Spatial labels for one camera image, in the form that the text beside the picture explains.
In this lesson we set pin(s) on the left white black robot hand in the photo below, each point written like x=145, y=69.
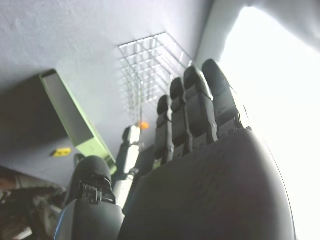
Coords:
x=205, y=190

